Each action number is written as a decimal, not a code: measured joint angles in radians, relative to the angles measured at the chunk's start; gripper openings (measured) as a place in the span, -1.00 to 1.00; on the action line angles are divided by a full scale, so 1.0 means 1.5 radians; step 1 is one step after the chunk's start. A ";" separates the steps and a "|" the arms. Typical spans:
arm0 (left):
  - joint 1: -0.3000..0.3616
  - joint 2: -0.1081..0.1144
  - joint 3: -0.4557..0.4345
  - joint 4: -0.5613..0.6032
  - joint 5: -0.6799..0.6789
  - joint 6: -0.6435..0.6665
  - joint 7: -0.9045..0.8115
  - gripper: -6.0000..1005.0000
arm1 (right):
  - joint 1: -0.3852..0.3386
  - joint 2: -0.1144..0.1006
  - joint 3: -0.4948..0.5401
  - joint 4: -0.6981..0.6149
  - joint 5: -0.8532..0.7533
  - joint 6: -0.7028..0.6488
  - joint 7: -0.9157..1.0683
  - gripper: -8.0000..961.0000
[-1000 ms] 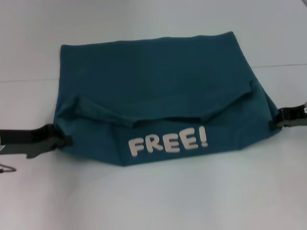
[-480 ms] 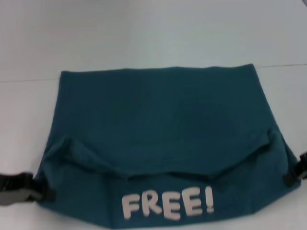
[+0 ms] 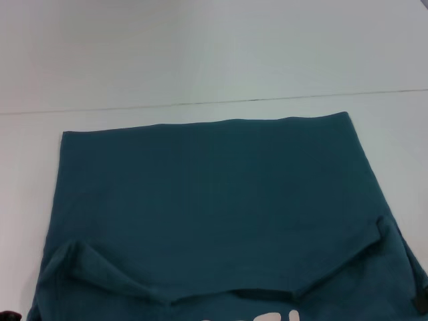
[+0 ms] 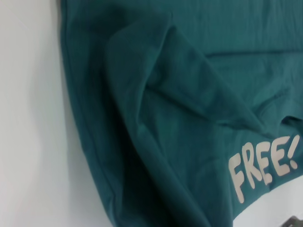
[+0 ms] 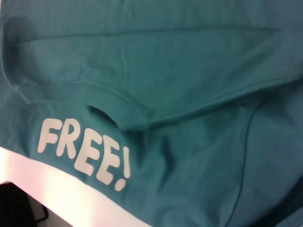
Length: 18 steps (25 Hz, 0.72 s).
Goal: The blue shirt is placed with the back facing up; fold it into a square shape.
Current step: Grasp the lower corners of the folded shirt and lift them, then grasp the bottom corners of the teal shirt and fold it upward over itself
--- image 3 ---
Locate teal blue t-shirt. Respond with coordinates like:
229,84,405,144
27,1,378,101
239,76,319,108
26,111,428,321

